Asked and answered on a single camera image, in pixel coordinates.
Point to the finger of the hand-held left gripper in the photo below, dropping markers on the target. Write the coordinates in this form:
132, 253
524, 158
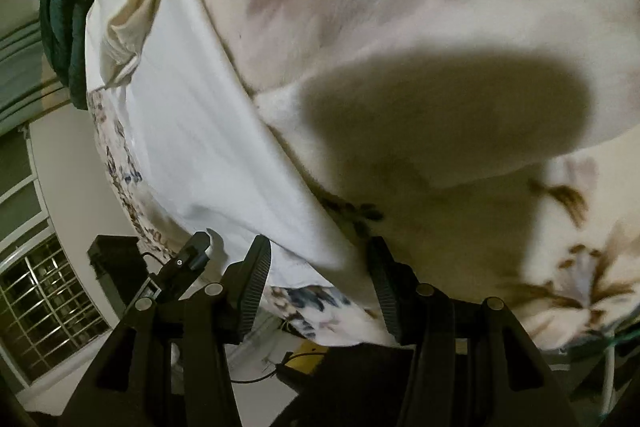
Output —
181, 264

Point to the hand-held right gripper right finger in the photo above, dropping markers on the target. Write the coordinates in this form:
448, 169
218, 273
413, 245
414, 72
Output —
391, 292

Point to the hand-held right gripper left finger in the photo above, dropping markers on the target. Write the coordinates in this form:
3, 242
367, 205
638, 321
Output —
255, 287

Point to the white bed sheet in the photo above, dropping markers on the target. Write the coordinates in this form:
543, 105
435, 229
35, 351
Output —
200, 132

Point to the black box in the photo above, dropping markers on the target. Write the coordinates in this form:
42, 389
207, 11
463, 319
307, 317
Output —
116, 263

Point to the window with metal grille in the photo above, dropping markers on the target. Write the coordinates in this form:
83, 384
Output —
45, 307

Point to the white pipe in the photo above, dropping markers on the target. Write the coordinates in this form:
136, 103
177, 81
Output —
611, 377

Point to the dark green cloth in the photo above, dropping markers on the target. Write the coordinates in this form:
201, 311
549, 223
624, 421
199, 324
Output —
62, 42

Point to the grey striped curtain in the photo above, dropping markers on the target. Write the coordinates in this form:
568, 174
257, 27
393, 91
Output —
20, 62

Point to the cream garment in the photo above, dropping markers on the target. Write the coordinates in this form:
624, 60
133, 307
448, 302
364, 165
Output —
135, 7

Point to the floral printed blanket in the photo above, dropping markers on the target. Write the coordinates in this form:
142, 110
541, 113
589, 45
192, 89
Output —
425, 32

